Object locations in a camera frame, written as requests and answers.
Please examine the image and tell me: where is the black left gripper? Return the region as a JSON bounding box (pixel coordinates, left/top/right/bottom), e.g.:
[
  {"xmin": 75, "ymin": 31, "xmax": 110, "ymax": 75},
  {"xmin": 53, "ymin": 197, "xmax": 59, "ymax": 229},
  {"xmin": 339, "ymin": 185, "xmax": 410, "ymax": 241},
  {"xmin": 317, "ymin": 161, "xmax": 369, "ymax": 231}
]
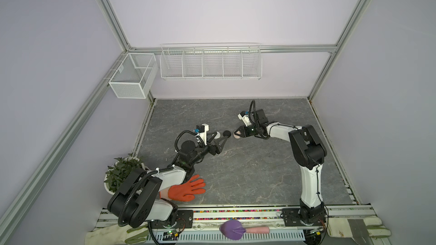
[{"xmin": 189, "ymin": 132, "xmax": 227, "ymax": 166}]

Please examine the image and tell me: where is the black round charging case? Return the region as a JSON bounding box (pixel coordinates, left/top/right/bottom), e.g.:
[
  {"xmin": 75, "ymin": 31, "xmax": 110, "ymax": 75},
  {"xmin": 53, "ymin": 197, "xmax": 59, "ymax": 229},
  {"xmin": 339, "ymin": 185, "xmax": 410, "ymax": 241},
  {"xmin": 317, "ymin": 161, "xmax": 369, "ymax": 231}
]
[{"xmin": 223, "ymin": 130, "xmax": 232, "ymax": 138}]

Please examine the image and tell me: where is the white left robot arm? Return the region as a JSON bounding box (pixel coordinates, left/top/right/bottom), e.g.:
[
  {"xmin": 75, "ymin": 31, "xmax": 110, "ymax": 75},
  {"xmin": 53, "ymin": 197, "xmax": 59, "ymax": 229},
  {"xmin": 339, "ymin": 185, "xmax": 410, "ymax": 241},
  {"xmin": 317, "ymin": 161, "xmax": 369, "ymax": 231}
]
[{"xmin": 107, "ymin": 128, "xmax": 232, "ymax": 228}]

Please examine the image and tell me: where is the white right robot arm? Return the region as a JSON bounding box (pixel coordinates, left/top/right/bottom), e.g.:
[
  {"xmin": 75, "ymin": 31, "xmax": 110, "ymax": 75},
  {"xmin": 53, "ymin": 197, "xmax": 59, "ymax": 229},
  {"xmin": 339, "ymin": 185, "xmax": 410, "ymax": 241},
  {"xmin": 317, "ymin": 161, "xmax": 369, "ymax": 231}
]
[{"xmin": 233, "ymin": 100, "xmax": 328, "ymax": 226}]

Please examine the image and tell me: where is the red rubber glove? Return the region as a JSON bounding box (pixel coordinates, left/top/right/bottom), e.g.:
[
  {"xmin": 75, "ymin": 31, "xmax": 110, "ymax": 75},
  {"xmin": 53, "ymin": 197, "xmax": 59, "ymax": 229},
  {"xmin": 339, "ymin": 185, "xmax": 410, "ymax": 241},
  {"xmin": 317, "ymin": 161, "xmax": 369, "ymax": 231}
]
[{"xmin": 160, "ymin": 175, "xmax": 206, "ymax": 203}]

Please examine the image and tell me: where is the purple pink brush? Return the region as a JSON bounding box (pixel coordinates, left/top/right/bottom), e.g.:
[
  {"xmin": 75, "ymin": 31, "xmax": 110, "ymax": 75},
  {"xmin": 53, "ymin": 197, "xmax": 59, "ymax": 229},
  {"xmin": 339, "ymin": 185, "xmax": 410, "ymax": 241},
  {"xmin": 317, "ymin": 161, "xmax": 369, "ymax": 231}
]
[{"xmin": 219, "ymin": 220, "xmax": 270, "ymax": 240}]

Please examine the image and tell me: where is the white mesh box basket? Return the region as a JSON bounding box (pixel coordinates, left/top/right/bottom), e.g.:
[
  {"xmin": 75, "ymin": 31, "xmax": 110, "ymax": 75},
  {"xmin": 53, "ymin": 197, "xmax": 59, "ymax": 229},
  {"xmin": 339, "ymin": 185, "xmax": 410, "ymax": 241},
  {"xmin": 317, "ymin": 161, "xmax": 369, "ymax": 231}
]
[{"xmin": 109, "ymin": 53, "xmax": 159, "ymax": 99}]

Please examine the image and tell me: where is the potted green plant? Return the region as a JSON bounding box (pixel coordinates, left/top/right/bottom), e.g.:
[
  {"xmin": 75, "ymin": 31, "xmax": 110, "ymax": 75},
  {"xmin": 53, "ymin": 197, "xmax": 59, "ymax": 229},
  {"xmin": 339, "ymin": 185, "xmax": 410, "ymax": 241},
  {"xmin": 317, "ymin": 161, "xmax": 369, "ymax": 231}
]
[{"xmin": 103, "ymin": 154, "xmax": 146, "ymax": 195}]

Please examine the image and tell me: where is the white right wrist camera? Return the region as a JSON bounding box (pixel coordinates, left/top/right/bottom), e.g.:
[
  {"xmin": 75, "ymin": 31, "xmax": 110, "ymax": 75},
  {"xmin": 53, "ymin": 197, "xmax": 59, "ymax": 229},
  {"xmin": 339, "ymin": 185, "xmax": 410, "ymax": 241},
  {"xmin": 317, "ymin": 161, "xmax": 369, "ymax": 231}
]
[{"xmin": 238, "ymin": 111, "xmax": 253, "ymax": 127}]

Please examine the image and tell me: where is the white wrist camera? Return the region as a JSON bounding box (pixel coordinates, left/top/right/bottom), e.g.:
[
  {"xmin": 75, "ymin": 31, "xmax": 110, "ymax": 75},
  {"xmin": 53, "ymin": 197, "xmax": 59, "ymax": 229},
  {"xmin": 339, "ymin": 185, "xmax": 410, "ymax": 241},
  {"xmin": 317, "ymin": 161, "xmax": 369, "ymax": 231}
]
[
  {"xmin": 238, "ymin": 111, "xmax": 253, "ymax": 127},
  {"xmin": 194, "ymin": 124, "xmax": 209, "ymax": 147}
]

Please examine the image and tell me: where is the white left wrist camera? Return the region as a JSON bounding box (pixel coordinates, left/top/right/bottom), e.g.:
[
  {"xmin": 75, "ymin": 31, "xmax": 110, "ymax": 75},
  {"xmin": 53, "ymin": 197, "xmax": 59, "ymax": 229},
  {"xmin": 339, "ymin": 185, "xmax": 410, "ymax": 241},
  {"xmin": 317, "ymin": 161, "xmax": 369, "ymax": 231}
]
[{"xmin": 194, "ymin": 124, "xmax": 209, "ymax": 147}]

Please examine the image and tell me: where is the white wire wall shelf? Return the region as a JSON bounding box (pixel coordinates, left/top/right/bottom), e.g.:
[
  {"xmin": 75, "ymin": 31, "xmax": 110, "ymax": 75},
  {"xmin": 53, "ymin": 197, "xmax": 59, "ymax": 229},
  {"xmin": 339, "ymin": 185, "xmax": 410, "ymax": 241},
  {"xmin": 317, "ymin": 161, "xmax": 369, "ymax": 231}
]
[{"xmin": 160, "ymin": 43, "xmax": 263, "ymax": 80}]

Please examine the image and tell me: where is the white vented rail base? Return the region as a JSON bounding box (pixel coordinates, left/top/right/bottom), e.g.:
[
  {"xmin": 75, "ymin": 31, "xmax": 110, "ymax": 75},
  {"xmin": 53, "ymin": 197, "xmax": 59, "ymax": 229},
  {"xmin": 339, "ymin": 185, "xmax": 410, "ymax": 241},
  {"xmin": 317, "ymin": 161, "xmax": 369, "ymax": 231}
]
[{"xmin": 142, "ymin": 228, "xmax": 306, "ymax": 244}]

